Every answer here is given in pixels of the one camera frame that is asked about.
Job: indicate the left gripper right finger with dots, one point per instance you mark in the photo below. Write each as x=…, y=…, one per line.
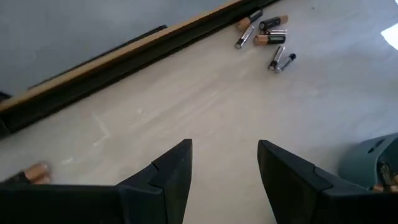
x=326, y=205

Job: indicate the copper and black battery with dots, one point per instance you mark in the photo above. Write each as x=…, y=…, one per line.
x=40, y=180
x=385, y=187
x=248, y=20
x=385, y=174
x=34, y=170
x=273, y=22
x=270, y=40

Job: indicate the silver and black battery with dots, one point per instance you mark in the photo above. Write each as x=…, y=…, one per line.
x=244, y=36
x=285, y=63

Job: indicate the blue-grey plastic bin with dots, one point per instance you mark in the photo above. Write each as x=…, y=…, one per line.
x=357, y=161

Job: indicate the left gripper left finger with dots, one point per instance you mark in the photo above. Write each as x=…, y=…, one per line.
x=93, y=205

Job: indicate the black aluminium table frame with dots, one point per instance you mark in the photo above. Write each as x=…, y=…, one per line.
x=93, y=84

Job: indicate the silver battery with red print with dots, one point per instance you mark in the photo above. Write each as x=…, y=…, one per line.
x=276, y=58
x=275, y=31

